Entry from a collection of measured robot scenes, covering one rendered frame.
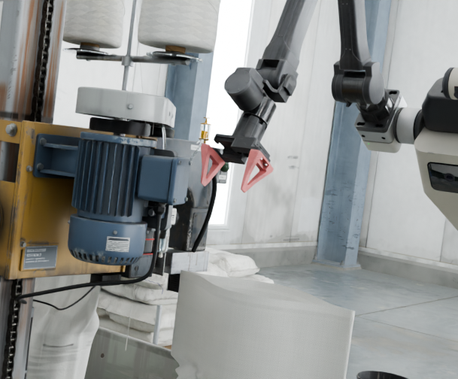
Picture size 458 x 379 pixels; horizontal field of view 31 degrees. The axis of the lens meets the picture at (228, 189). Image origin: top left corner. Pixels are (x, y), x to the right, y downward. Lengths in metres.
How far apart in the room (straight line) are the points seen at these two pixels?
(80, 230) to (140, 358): 0.95
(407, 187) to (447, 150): 8.47
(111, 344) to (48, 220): 0.91
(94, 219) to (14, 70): 0.34
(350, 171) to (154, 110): 9.00
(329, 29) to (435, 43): 1.30
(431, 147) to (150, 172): 0.73
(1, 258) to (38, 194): 0.14
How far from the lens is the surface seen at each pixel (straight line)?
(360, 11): 1.95
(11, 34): 1.73
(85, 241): 1.60
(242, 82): 1.59
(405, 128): 2.07
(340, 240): 10.59
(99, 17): 1.89
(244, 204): 9.18
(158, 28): 1.71
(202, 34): 1.72
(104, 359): 2.60
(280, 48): 1.70
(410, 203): 10.43
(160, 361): 2.44
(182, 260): 2.05
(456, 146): 2.00
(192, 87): 7.89
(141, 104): 1.57
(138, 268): 1.93
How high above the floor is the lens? 1.34
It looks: 3 degrees down
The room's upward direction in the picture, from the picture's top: 7 degrees clockwise
